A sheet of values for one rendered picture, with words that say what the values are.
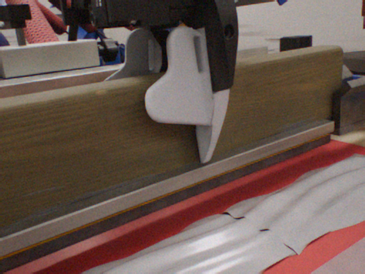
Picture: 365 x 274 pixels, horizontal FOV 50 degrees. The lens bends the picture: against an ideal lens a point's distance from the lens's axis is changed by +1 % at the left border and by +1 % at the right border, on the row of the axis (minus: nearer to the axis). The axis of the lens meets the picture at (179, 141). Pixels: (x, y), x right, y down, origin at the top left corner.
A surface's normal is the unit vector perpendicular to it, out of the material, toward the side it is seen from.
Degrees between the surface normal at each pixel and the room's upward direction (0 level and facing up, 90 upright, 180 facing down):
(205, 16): 90
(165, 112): 82
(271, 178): 0
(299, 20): 90
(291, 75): 90
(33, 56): 90
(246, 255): 30
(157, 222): 0
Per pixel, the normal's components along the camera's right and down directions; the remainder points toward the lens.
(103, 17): -0.81, 0.23
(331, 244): -0.07, -0.95
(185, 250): 0.18, -0.66
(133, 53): 0.54, 0.34
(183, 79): 0.57, 0.06
